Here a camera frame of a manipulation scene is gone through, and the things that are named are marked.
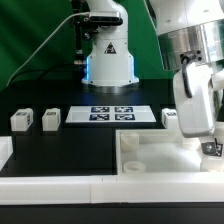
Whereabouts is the white square tabletop part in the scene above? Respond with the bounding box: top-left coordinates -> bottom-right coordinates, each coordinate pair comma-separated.
116,129 -> 224,175

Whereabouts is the black cable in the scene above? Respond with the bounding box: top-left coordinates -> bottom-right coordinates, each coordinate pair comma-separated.
6,64 -> 84,88

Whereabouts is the white left fence block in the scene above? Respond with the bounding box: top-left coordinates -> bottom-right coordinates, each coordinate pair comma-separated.
0,136 -> 13,171

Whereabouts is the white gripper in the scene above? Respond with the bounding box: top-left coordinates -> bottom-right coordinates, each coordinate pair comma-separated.
173,61 -> 224,156

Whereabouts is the white front fence rail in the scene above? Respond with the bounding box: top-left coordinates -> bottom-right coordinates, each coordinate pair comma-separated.
0,172 -> 224,205

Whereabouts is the white cable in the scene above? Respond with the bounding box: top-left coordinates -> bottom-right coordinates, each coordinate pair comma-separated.
5,11 -> 91,88

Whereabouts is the white marker sheet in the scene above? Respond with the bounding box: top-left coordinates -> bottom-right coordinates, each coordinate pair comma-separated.
66,106 -> 156,123

